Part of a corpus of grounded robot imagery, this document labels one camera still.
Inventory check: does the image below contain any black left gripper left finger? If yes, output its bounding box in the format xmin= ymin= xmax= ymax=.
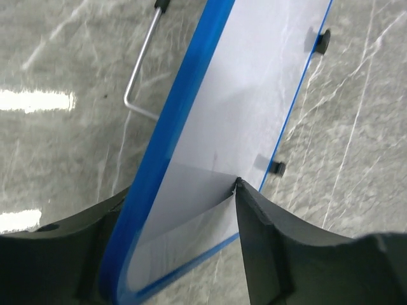
xmin=1 ymin=190 xmax=128 ymax=304

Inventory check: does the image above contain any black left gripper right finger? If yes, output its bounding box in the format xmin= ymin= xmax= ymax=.
xmin=235 ymin=179 xmax=406 ymax=304

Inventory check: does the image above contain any blue framed whiteboard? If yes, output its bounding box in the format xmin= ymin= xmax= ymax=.
xmin=99 ymin=1 xmax=331 ymax=304

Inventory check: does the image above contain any metal wire whiteboard stand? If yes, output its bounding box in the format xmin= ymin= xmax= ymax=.
xmin=123 ymin=0 xmax=331 ymax=179

